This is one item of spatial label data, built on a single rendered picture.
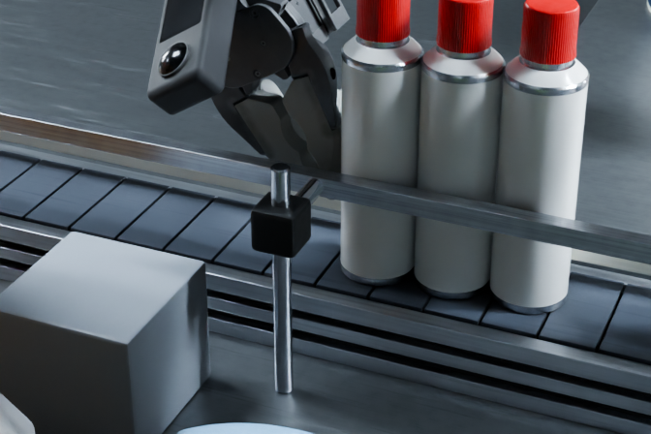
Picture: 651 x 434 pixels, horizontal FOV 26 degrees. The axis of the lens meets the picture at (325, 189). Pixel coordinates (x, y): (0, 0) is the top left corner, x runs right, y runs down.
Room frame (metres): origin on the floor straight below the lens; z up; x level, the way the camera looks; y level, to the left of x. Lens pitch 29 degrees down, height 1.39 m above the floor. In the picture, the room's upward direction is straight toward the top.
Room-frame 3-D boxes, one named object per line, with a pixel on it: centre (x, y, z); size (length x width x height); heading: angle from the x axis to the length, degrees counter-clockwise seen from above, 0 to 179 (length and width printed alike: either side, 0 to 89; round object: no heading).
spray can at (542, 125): (0.79, -0.13, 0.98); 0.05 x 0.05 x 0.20
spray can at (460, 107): (0.80, -0.09, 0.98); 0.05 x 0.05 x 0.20
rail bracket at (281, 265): (0.77, 0.02, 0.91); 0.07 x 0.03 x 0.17; 157
